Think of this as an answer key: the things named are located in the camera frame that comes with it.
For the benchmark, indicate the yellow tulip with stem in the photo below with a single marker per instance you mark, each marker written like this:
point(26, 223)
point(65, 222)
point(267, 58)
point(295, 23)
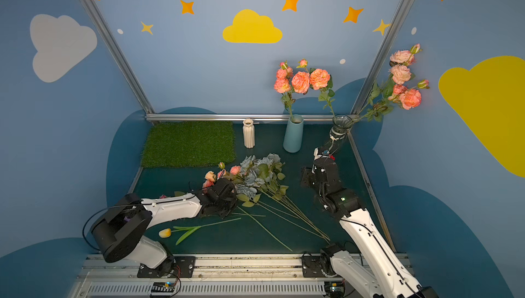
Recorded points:
point(187, 231)

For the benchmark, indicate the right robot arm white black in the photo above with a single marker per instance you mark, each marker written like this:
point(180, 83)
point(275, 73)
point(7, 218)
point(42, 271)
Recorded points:
point(386, 276)

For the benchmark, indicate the pink flower bunch on table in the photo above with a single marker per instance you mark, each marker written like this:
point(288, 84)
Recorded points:
point(292, 215)

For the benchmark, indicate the aluminium rail front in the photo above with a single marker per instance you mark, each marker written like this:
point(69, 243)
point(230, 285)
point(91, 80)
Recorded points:
point(215, 275)

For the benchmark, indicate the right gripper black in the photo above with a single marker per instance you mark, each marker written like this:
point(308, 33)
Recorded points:
point(325, 154)

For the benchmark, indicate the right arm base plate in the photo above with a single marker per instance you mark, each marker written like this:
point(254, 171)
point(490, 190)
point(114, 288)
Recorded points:
point(316, 266)

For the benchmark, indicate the white ribbed ceramic vase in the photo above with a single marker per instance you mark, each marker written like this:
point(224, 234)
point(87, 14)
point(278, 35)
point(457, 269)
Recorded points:
point(248, 133)

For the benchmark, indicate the clear glass vase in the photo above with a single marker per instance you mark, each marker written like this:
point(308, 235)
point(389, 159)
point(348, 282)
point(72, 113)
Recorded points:
point(338, 133)

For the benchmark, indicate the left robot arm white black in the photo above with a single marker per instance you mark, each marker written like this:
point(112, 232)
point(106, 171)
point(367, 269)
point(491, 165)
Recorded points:
point(120, 231)

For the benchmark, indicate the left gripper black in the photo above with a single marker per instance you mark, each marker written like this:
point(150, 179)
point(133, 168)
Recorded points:
point(229, 193)

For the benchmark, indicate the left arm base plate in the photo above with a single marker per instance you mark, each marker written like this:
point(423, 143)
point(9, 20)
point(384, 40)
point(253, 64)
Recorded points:
point(173, 266)

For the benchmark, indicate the teal cylindrical vase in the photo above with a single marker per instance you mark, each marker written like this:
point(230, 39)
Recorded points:
point(294, 134)

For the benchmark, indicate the aluminium frame back bar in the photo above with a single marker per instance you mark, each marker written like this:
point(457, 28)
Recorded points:
point(178, 117)

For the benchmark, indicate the green artificial grass mat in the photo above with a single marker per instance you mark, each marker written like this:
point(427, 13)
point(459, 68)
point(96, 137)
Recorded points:
point(189, 145)

